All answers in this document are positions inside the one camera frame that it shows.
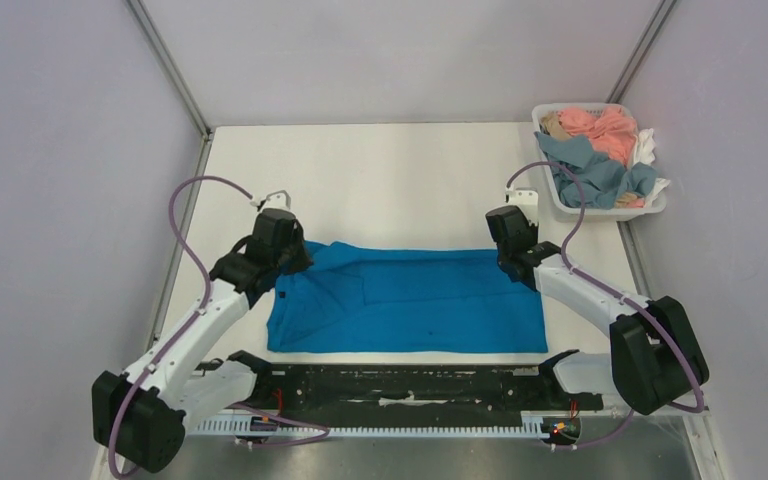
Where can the beige t shirt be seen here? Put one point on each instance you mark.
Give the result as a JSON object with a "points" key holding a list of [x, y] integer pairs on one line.
{"points": [[550, 125]]}

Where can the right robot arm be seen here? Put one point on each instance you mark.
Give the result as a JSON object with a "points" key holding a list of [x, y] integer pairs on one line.
{"points": [[654, 358]]}

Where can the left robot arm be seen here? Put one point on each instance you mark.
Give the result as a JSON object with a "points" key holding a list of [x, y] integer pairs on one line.
{"points": [[145, 412]]}

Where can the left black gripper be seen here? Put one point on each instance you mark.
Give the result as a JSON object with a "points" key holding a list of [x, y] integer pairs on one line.
{"points": [[304, 260]]}

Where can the grey blue t shirt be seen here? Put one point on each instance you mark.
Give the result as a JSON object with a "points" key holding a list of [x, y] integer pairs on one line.
{"points": [[604, 180]]}

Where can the pink t shirt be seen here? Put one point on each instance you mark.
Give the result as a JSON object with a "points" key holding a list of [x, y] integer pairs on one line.
{"points": [[612, 131]]}

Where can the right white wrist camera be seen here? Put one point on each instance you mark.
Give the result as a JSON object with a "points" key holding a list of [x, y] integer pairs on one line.
{"points": [[527, 200]]}

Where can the white laundry basket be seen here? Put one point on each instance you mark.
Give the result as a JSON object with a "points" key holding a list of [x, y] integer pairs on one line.
{"points": [[627, 207]]}

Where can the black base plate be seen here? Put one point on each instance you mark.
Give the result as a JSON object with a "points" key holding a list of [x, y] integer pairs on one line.
{"points": [[425, 395]]}

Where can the white t shirt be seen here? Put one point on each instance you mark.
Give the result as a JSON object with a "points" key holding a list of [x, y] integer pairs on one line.
{"points": [[643, 153]]}

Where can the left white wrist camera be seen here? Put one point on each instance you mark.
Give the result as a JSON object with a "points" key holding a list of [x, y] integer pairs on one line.
{"points": [[280, 200]]}

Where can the white cable duct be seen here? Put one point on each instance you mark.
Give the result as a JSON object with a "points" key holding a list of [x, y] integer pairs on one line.
{"points": [[232, 423]]}

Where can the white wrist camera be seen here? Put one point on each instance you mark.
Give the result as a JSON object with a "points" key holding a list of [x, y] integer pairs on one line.
{"points": [[280, 200], [527, 200]]}

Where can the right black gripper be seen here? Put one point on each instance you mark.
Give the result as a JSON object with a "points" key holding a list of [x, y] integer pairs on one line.
{"points": [[508, 259]]}

